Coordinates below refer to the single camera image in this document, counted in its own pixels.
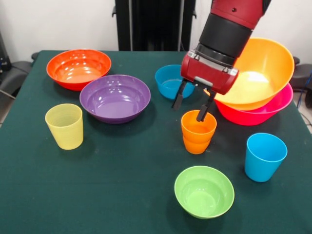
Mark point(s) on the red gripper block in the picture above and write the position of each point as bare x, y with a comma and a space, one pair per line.
207, 75

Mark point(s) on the purple plastic bowl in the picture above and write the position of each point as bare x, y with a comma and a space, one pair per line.
114, 100

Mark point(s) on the orange plastic cup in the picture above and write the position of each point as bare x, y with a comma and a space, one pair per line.
196, 147
192, 129

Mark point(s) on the blue plastic cup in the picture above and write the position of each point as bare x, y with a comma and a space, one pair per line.
264, 163

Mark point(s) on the large pink plastic bowl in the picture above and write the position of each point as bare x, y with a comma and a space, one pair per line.
243, 117

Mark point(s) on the small blue plastic bowl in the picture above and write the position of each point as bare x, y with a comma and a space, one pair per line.
165, 83

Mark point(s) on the small green plastic bowl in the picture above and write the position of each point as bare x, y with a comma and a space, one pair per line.
203, 195

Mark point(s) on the red plastic bowl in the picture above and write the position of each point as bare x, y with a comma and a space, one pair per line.
78, 65

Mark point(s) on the black office chair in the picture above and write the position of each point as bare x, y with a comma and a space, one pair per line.
14, 73
303, 78

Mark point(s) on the pale yellow-green plastic cup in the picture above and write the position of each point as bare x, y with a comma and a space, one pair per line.
64, 131

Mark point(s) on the large orange plastic bowl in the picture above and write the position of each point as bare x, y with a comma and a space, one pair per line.
268, 73

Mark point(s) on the dark green table cloth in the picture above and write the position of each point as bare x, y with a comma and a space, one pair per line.
36, 182

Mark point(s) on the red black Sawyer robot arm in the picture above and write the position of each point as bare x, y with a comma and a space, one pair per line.
229, 31

